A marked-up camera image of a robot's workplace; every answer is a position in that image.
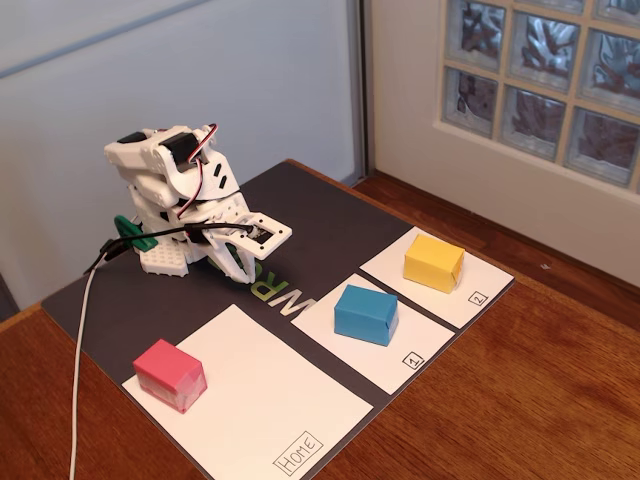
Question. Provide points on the black mat with lettering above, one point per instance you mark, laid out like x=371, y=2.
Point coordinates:
x=125, y=320

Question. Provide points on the white paper sheet marked home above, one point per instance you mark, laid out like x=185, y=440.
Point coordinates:
x=260, y=390

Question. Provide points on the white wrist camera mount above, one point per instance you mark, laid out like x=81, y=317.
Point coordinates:
x=272, y=222

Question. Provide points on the glass block window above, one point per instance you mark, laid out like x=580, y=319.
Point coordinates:
x=535, y=40

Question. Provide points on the white robot arm with base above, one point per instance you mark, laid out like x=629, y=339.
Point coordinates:
x=145, y=155

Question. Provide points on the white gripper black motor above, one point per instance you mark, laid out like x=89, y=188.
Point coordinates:
x=231, y=261

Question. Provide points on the grey metal door frame post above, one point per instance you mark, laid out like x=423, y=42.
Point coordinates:
x=360, y=75

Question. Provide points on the white paper sheet marked 2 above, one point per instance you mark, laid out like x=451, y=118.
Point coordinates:
x=440, y=305

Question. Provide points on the pink paper box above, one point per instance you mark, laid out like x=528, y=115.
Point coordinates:
x=165, y=370

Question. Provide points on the white paper sheet marked 1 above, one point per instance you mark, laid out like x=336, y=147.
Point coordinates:
x=370, y=360

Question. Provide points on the blue paper box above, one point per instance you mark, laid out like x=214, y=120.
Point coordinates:
x=362, y=315

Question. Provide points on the yellow paper box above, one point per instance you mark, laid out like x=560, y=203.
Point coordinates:
x=430, y=265

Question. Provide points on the green clamp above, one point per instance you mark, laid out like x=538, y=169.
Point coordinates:
x=132, y=232

